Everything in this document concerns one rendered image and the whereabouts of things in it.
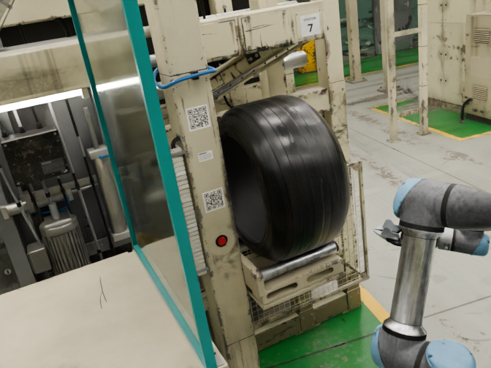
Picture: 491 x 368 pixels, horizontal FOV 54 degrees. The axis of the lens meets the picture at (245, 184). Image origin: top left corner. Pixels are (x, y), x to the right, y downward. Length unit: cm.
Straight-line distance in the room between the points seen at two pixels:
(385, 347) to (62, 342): 82
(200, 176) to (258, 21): 66
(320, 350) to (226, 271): 117
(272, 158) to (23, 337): 86
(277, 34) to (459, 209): 102
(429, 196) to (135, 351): 80
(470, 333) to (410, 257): 164
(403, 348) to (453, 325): 161
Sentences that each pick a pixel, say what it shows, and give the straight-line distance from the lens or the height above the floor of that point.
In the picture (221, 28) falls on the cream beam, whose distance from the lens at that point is 185.
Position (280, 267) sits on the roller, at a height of 91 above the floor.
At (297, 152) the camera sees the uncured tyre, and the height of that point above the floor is 136.
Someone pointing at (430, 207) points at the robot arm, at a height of 128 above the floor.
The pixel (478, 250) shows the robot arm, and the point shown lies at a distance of 173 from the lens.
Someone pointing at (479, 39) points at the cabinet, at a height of 98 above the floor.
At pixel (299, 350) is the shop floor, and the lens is 282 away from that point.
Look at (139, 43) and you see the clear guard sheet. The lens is 66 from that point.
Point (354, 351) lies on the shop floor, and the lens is 280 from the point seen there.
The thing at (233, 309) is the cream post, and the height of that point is 77.
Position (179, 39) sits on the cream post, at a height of 176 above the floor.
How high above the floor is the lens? 185
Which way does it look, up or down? 21 degrees down
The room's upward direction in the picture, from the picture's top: 9 degrees counter-clockwise
